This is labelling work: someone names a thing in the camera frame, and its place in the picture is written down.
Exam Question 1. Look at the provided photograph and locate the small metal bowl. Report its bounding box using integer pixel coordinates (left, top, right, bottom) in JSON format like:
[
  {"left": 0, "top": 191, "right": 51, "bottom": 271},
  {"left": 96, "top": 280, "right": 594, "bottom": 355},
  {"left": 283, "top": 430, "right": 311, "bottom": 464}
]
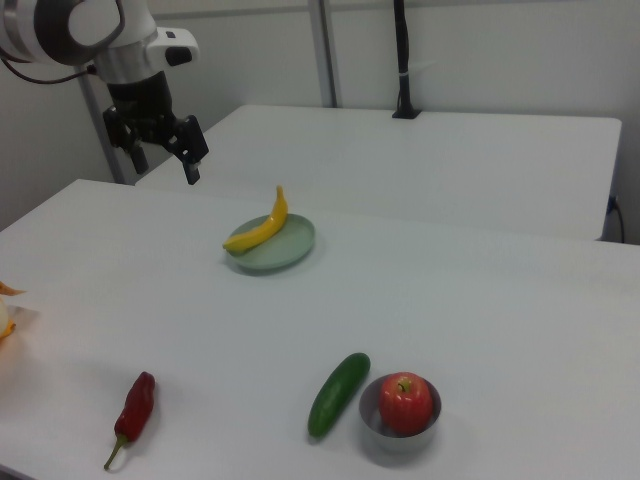
[{"left": 358, "top": 373, "right": 443, "bottom": 454}]

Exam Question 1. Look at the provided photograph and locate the pale green plastic plate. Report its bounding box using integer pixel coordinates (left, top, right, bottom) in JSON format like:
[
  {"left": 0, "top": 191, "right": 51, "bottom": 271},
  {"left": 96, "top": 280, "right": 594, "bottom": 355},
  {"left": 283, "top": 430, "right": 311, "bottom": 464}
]
[{"left": 227, "top": 213, "right": 317, "bottom": 274}]

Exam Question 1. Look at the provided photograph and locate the red apple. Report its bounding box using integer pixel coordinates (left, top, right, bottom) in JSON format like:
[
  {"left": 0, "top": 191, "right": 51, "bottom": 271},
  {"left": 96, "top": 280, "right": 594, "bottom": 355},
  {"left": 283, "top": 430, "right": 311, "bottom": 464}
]
[{"left": 377, "top": 370, "right": 434, "bottom": 435}]

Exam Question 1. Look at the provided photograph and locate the grey metal wall post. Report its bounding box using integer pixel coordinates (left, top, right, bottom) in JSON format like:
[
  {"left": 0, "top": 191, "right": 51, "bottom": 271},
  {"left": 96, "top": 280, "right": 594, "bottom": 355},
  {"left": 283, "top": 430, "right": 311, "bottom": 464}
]
[{"left": 307, "top": 0, "right": 345, "bottom": 109}]

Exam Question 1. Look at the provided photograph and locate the orange plush toy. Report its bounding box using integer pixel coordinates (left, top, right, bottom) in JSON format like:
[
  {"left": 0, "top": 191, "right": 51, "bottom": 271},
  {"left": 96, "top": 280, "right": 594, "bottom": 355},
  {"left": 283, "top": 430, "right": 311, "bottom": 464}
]
[{"left": 0, "top": 281, "right": 29, "bottom": 342}]

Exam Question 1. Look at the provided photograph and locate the dark robot cable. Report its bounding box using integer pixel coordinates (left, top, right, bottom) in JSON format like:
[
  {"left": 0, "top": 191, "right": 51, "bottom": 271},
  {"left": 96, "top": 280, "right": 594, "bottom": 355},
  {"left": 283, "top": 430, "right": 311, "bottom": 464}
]
[{"left": 0, "top": 47, "right": 99, "bottom": 86}]

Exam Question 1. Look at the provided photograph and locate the red chili pepper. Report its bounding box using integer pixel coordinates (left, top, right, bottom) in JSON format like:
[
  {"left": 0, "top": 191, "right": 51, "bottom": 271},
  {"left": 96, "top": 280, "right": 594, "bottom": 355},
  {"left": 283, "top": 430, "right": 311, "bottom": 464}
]
[{"left": 103, "top": 370, "right": 156, "bottom": 472}]

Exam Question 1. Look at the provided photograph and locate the black camera stand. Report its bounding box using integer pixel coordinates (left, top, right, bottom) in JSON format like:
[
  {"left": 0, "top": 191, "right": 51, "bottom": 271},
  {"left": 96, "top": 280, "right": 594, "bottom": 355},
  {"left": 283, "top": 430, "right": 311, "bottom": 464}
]
[{"left": 391, "top": 0, "right": 424, "bottom": 120}]

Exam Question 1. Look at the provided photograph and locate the white paper plush tag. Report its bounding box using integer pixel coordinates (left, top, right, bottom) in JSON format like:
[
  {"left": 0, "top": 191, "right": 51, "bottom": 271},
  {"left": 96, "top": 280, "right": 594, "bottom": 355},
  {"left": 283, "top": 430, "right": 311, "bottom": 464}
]
[{"left": 8, "top": 304, "right": 40, "bottom": 324}]

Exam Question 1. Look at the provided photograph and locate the green cucumber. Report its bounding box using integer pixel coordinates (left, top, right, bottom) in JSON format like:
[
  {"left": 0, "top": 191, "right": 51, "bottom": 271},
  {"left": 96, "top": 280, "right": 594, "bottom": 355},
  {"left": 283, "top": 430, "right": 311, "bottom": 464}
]
[{"left": 307, "top": 352, "right": 372, "bottom": 440}]

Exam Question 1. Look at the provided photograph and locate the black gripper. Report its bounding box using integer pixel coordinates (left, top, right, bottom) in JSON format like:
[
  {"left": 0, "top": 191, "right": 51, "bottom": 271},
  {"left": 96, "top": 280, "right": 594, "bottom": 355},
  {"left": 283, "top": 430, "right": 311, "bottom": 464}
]
[{"left": 103, "top": 71, "right": 210, "bottom": 186}]

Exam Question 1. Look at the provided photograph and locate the yellow toy banana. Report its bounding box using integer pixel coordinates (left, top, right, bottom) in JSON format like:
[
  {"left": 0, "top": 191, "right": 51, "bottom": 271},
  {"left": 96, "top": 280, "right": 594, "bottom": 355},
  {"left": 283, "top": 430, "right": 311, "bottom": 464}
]
[{"left": 222, "top": 184, "right": 290, "bottom": 257}]

